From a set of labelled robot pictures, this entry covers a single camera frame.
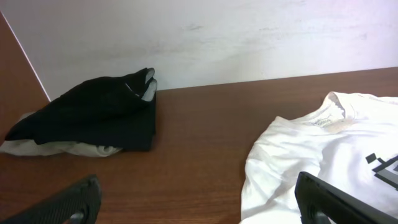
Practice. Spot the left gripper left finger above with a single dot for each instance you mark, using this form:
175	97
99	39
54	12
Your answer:
78	203

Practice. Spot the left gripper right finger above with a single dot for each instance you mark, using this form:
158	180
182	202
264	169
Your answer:
322	203

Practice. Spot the grey folded garment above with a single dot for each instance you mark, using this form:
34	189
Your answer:
142	83

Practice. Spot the cream folded garment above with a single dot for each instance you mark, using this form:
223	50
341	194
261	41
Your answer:
28	147

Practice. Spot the white t-shirt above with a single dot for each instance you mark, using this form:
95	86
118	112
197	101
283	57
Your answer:
345	143

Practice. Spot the black folded garment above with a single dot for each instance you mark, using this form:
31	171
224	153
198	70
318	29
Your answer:
102	111

